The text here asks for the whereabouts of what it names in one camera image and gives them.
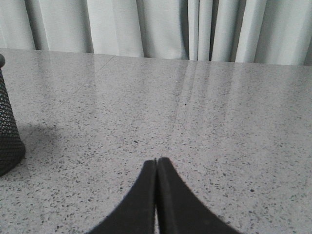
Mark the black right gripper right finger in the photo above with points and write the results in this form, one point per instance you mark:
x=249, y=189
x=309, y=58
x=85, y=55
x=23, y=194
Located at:
x=179, y=210

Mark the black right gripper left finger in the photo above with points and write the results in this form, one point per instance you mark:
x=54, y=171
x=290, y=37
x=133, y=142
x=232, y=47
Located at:
x=135, y=214

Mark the black mesh bucket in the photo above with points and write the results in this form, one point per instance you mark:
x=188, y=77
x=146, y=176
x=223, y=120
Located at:
x=12, y=149

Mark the white curtain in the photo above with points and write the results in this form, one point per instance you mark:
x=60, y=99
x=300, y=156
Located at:
x=260, y=31

